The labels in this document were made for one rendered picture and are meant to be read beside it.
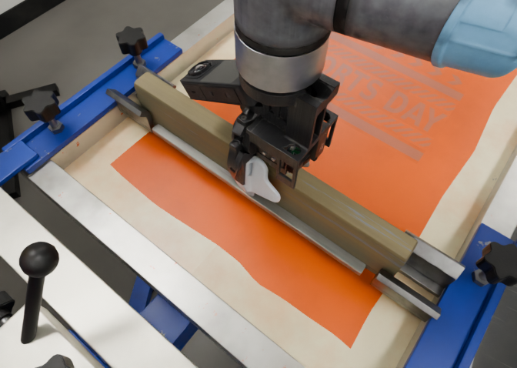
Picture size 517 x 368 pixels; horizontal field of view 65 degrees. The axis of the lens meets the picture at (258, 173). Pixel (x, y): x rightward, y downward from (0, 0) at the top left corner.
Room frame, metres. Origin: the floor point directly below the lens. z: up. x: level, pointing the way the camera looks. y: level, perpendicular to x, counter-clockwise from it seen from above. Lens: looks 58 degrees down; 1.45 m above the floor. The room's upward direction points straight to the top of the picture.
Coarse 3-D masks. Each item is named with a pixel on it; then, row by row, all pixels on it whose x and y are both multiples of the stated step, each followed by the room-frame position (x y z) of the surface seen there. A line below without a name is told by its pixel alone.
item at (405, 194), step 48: (480, 96) 0.46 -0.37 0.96; (336, 144) 0.36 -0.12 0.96; (432, 144) 0.36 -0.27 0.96; (384, 192) 0.28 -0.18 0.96; (432, 192) 0.28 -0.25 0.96; (240, 240) 0.21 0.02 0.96; (288, 240) 0.21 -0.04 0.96; (288, 288) 0.14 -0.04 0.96; (336, 288) 0.14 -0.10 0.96; (336, 336) 0.09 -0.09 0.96
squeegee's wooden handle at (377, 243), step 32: (160, 96) 0.36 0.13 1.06; (192, 128) 0.32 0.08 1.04; (224, 128) 0.31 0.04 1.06; (224, 160) 0.29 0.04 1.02; (288, 192) 0.23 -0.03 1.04; (320, 192) 0.22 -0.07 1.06; (320, 224) 0.20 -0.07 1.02; (352, 224) 0.18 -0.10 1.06; (384, 224) 0.18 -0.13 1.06; (384, 256) 0.15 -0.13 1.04
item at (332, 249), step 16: (160, 128) 0.36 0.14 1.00; (176, 144) 0.33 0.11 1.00; (192, 160) 0.31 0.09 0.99; (208, 160) 0.31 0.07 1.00; (224, 176) 0.28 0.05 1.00; (240, 192) 0.26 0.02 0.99; (272, 208) 0.23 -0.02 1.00; (288, 224) 0.21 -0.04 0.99; (304, 224) 0.21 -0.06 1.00; (320, 240) 0.19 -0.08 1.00; (336, 256) 0.17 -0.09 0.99; (352, 256) 0.17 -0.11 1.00
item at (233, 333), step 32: (192, 32) 0.57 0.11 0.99; (224, 32) 0.60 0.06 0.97; (128, 96) 0.43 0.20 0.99; (96, 128) 0.37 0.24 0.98; (64, 160) 0.32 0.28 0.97; (512, 160) 0.31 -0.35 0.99; (64, 192) 0.26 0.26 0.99; (512, 192) 0.26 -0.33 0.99; (96, 224) 0.21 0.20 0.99; (128, 224) 0.21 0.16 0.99; (512, 224) 0.21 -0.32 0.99; (128, 256) 0.17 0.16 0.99; (160, 256) 0.17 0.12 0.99; (160, 288) 0.13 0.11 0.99; (192, 288) 0.13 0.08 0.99; (192, 320) 0.10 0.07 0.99; (224, 320) 0.10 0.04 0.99; (256, 352) 0.06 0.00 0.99
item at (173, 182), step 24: (144, 144) 0.36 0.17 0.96; (168, 144) 0.36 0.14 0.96; (120, 168) 0.32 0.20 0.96; (144, 168) 0.32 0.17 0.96; (168, 168) 0.32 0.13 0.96; (192, 168) 0.32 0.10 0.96; (144, 192) 0.28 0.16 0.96; (168, 192) 0.28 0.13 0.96; (192, 192) 0.28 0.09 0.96; (216, 192) 0.28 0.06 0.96; (192, 216) 0.24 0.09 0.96; (216, 216) 0.24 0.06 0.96; (240, 216) 0.24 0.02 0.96; (216, 240) 0.21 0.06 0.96
